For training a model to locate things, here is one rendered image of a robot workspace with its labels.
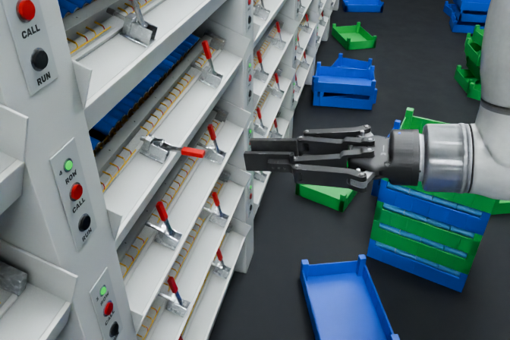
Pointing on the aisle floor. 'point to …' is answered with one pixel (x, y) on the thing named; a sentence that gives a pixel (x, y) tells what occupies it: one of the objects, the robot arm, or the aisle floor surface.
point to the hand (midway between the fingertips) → (270, 154)
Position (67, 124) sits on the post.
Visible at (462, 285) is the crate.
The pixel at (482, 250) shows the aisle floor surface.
